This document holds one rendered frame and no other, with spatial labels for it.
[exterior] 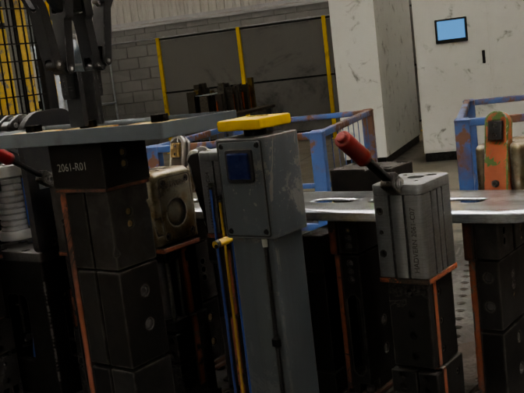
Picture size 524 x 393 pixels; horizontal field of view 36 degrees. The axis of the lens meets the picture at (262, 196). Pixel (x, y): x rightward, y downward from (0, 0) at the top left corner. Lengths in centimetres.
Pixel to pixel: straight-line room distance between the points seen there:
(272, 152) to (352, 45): 852
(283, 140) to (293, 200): 7
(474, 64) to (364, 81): 121
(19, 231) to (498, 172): 78
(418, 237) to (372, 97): 839
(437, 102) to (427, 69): 38
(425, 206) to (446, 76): 833
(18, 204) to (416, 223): 72
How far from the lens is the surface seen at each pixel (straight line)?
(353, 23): 938
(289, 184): 90
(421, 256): 98
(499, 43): 927
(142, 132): 93
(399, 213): 98
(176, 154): 162
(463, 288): 183
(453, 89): 929
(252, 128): 88
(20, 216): 143
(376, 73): 933
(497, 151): 128
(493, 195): 119
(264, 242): 89
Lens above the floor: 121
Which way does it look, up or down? 9 degrees down
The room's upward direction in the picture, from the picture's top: 7 degrees counter-clockwise
